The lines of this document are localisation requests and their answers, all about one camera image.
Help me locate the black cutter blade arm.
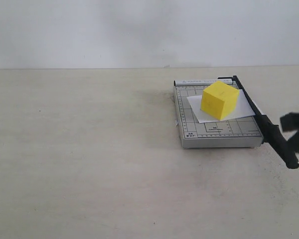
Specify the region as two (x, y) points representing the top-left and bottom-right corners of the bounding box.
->
(217, 75), (299, 169)

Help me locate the white paper sheet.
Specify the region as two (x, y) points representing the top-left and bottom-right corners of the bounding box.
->
(187, 90), (255, 123)

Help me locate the yellow foam cube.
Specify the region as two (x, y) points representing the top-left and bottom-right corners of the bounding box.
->
(200, 81), (239, 120)

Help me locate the grey paper cutter base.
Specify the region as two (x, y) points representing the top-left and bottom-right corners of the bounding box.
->
(173, 79), (264, 148)

